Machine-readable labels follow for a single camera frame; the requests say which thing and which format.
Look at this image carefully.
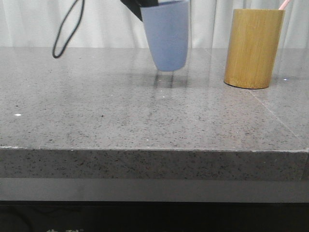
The pink chopstick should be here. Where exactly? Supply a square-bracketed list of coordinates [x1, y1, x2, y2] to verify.
[278, 0, 290, 10]

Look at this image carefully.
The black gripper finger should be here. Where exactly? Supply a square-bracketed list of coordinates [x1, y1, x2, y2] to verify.
[121, 0, 159, 21]

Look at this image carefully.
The blue plastic cup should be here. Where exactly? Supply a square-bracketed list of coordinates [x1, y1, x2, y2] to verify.
[141, 0, 189, 72]

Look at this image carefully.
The black cable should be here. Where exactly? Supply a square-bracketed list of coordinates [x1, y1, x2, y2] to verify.
[52, 0, 85, 59]

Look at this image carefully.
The bamboo cylinder holder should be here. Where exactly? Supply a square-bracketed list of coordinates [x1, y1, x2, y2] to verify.
[224, 9, 285, 89]

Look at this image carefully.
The white curtain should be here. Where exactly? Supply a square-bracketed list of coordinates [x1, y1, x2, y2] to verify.
[0, 0, 309, 48]

